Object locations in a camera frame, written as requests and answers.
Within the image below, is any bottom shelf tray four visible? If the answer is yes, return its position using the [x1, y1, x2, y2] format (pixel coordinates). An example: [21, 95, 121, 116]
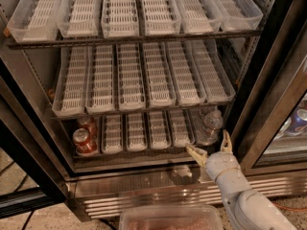
[148, 111, 171, 150]

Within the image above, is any clear plastic food container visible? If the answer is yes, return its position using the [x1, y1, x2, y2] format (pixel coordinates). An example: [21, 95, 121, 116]
[119, 205, 223, 230]

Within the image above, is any shelf tray four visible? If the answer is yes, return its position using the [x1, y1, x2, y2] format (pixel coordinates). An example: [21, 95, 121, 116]
[142, 42, 177, 107]
[148, 111, 171, 150]
[140, 0, 181, 35]

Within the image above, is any bottom shelf tray two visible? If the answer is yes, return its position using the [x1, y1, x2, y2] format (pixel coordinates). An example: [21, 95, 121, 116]
[102, 115, 123, 154]

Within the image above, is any red soda can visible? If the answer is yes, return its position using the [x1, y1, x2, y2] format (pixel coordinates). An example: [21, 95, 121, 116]
[77, 116, 98, 137]
[73, 128, 98, 156]

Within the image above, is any shelf tray two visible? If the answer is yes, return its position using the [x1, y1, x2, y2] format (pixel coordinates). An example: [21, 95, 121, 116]
[57, 0, 102, 38]
[85, 45, 115, 114]
[102, 115, 123, 154]

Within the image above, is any blue soda can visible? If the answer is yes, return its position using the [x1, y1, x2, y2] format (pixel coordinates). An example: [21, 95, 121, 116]
[286, 108, 307, 136]

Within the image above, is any top shelf tray three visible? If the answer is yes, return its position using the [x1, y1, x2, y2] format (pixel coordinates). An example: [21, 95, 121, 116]
[101, 0, 139, 38]

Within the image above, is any middle shelf tray two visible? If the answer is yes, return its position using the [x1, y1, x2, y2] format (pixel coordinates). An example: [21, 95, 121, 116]
[85, 45, 115, 114]

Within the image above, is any top shelf tray one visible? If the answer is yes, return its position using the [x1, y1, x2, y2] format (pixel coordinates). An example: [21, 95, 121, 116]
[8, 0, 62, 43]

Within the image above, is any middle shelf tray one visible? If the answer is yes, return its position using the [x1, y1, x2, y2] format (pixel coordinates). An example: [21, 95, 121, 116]
[52, 47, 88, 118]

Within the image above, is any rear red soda can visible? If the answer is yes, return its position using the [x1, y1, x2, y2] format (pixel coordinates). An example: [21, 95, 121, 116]
[77, 116, 98, 137]

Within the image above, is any top shelf tray two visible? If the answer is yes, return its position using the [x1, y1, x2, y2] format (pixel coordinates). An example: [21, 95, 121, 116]
[57, 0, 102, 38]

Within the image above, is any orange cable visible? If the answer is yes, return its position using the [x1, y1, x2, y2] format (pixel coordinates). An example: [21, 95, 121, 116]
[272, 201, 307, 213]

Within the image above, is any bottom shelf tray three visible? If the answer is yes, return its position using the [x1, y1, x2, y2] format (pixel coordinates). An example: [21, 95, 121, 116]
[127, 113, 148, 152]

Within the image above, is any shelf tray five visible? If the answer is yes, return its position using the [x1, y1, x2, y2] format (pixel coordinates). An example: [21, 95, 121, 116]
[168, 109, 195, 148]
[176, 0, 223, 35]
[165, 41, 206, 105]

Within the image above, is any black cable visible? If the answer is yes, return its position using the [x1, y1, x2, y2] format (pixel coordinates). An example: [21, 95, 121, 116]
[0, 160, 36, 230]

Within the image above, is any front red soda can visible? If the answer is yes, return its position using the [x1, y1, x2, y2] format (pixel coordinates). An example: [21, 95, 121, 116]
[73, 128, 98, 156]

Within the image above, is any bottom shelf tray five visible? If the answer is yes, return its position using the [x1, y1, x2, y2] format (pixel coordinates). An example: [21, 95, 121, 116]
[168, 109, 195, 148]

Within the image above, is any top shelf tray five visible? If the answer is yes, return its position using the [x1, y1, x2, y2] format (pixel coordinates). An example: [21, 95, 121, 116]
[176, 0, 223, 35]

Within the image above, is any shelf tray six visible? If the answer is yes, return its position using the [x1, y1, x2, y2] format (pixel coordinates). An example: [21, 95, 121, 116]
[213, 0, 263, 32]
[191, 39, 235, 103]

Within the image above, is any clear plastic water bottle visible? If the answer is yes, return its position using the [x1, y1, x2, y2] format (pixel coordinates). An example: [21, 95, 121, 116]
[201, 109, 224, 146]

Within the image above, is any top shelf tray six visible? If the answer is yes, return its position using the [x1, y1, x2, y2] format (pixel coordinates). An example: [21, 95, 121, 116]
[213, 0, 263, 32]

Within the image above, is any top shelf tray four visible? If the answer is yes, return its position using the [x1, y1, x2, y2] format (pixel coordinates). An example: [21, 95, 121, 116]
[140, 0, 181, 35]

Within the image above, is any middle shelf tray six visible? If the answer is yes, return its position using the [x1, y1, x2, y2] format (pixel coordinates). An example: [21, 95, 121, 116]
[191, 39, 235, 103]

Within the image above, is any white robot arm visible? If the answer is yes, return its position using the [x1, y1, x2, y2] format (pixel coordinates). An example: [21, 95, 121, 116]
[186, 129, 297, 230]

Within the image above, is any glass fridge door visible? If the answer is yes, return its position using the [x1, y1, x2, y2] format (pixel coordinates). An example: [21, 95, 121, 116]
[240, 24, 307, 175]

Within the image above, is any shelf tray one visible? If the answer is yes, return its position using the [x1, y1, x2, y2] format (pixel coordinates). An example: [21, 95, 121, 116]
[52, 47, 88, 118]
[8, 0, 62, 43]

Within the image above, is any middle shelf tray three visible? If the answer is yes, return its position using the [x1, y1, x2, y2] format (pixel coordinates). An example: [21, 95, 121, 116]
[116, 44, 146, 110]

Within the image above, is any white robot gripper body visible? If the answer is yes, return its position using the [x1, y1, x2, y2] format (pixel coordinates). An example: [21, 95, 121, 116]
[205, 151, 241, 185]

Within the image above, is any stainless steel fridge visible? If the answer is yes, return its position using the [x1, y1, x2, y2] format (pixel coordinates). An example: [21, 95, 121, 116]
[0, 0, 306, 221]

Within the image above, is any middle shelf tray four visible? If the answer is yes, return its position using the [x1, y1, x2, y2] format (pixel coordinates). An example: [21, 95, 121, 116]
[142, 42, 177, 107]

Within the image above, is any shelf tray three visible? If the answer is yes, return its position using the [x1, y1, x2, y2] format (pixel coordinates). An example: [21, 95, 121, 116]
[116, 44, 146, 110]
[101, 0, 139, 38]
[127, 113, 148, 152]

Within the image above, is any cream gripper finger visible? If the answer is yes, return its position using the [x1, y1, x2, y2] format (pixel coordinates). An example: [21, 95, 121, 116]
[220, 129, 233, 154]
[186, 145, 208, 168]

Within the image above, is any middle shelf tray five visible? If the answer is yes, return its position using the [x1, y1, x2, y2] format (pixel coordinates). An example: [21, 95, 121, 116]
[165, 41, 206, 105]

